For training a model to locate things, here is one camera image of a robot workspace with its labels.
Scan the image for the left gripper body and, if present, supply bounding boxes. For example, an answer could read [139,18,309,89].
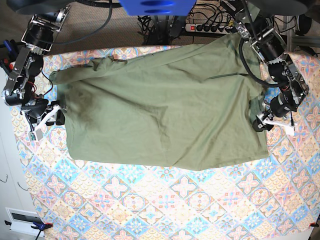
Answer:
[256,96,297,126]

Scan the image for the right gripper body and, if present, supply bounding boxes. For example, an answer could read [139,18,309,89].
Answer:
[21,98,65,130]

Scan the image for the olive green t-shirt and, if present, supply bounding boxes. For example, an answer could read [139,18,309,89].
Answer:
[49,34,269,171]

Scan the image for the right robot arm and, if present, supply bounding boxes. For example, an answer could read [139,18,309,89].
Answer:
[0,0,71,132]

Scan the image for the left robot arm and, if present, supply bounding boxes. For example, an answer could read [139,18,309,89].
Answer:
[234,0,309,136]

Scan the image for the orange black clamp left edge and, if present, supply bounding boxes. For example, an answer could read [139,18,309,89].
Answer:
[0,58,14,75]

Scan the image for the patterned tile tablecloth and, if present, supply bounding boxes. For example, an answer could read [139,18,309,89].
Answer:
[11,54,320,240]

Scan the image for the black speaker top right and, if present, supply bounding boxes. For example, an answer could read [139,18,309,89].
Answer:
[295,14,312,36]

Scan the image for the blue orange clamp lower left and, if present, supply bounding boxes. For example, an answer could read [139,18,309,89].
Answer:
[30,222,53,231]

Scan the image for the orange clamp lower right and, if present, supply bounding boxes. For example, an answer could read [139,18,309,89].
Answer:
[309,222,320,228]

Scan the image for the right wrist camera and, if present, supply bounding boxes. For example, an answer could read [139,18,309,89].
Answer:
[28,128,43,142]

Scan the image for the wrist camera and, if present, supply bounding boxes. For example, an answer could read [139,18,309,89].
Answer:
[28,128,43,142]
[284,123,296,136]

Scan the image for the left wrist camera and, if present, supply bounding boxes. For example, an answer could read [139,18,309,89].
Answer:
[284,123,296,136]

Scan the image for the power strip with red switch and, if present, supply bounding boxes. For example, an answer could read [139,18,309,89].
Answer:
[184,23,233,35]

